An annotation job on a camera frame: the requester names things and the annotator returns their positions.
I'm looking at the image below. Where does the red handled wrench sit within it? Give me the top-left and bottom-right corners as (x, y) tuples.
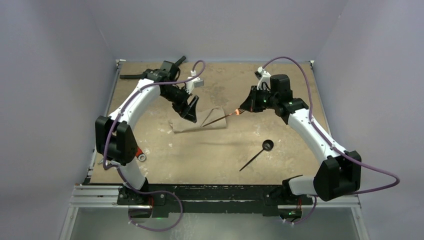
(135, 147), (147, 162)

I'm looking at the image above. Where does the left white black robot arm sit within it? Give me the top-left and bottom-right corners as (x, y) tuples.
(95, 56), (203, 205)

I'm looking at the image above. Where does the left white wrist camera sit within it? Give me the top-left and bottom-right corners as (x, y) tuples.
(184, 77), (204, 94)

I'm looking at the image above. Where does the black foam tube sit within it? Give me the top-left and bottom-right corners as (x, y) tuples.
(119, 55), (187, 82)

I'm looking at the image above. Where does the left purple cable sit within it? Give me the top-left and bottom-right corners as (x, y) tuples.
(101, 59), (207, 232)

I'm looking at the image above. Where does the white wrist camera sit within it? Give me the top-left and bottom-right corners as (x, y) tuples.
(254, 66), (271, 91)
(184, 77), (204, 94)

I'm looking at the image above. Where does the black spoon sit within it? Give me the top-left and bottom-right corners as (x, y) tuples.
(239, 139), (274, 172)

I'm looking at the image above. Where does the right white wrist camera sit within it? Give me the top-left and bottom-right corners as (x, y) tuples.
(254, 66), (271, 91)

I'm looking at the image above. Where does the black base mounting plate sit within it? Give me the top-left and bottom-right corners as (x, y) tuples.
(116, 183), (313, 218)

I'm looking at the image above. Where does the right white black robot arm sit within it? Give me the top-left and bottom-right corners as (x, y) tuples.
(239, 71), (362, 204)

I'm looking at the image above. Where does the aluminium frame rail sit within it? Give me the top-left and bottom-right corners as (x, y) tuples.
(69, 184), (361, 208)

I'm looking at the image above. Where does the beige cloth napkin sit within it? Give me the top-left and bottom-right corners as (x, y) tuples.
(168, 106), (228, 133)

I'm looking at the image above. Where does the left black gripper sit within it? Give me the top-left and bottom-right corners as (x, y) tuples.
(161, 85), (199, 123)

